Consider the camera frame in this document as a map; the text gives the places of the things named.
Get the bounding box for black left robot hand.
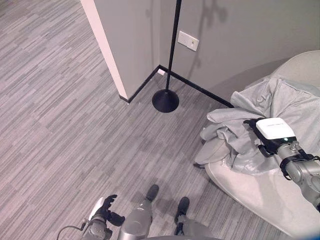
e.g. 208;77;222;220
88;194;126;227

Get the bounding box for white wall socket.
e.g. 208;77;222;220
177;30;200;52

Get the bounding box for black clothes rack stand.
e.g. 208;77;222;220
151;0;183;114

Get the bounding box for silver robot leg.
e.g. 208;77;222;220
173;196;216;240
117;184;160;240

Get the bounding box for silver left robot leg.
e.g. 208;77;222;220
117;184;160;240

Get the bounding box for black skirting board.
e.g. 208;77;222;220
119;64;235;109

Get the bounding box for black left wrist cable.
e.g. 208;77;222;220
56;224;87;240

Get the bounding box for light grey sofa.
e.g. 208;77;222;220
204;50;320;238

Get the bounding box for light grey garment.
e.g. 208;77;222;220
193;76;320;175

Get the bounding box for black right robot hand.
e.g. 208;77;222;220
243;117;298;158

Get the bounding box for silver right robot leg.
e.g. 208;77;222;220
173;196;216;240

